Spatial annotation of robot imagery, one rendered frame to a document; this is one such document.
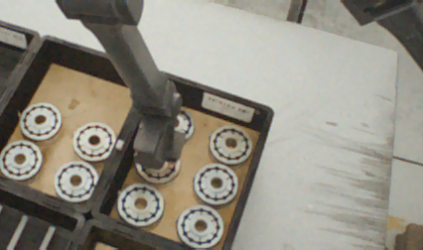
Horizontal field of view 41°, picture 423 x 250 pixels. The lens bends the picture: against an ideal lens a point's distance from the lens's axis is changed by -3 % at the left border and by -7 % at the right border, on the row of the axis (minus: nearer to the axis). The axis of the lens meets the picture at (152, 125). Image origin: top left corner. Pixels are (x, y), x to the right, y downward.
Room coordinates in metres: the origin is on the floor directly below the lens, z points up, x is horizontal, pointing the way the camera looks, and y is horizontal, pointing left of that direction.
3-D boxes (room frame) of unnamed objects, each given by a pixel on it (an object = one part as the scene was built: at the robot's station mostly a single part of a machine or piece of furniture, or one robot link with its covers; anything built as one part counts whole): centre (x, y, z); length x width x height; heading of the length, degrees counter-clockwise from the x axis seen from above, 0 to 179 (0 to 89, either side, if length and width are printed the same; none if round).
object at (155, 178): (0.59, -0.02, 0.86); 0.10 x 0.10 x 0.01
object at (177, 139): (0.59, -0.02, 0.98); 0.10 x 0.07 x 0.07; 78
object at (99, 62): (0.66, 0.20, 0.87); 0.40 x 0.30 x 0.11; 163
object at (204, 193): (0.55, -0.15, 0.86); 0.10 x 0.10 x 0.01
